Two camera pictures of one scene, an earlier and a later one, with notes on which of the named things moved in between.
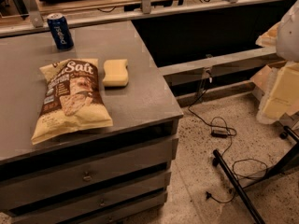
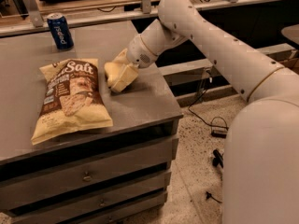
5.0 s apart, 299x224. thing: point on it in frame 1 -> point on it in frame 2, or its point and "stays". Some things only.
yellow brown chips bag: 72,99 stays
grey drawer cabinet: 117,175 stays
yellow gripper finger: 269,38 -> 112,71
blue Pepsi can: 60,32 stays
